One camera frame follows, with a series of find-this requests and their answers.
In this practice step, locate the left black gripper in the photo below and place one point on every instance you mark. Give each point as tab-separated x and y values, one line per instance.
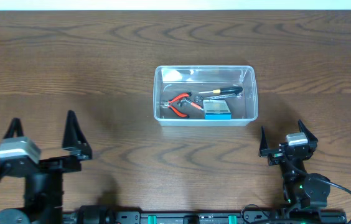
52	163

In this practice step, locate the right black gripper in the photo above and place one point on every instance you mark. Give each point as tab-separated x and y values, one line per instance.
283	151

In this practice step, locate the black yellow screwdriver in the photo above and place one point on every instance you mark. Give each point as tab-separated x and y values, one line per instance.
233	89

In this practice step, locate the blue white cardboard box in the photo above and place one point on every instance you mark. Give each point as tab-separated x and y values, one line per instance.
216	110

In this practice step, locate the small claw hammer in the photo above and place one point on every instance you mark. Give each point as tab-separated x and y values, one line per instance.
184	100

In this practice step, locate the red handled pliers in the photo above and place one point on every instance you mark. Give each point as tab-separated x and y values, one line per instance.
170	104

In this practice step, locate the clear plastic container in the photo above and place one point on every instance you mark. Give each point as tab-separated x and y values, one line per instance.
205	95

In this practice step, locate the silver combination wrench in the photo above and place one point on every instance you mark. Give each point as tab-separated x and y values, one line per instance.
218	97

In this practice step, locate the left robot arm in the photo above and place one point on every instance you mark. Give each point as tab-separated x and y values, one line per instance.
43	194

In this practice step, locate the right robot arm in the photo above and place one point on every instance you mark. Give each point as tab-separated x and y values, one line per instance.
301	190

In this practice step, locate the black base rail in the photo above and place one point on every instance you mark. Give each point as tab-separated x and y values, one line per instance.
248	216

